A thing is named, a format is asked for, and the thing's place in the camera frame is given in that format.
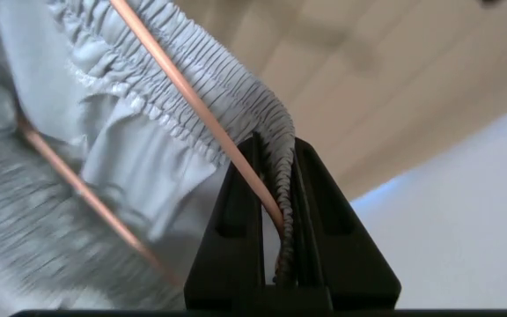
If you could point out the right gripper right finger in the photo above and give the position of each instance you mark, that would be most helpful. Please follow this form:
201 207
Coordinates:
346 264

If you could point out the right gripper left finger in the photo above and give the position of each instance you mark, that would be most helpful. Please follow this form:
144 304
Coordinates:
231 264

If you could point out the pink clothes hanger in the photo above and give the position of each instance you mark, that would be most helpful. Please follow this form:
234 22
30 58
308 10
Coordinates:
200 105

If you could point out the white garment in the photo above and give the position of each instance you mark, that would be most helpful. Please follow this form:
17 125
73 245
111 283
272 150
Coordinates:
126 132

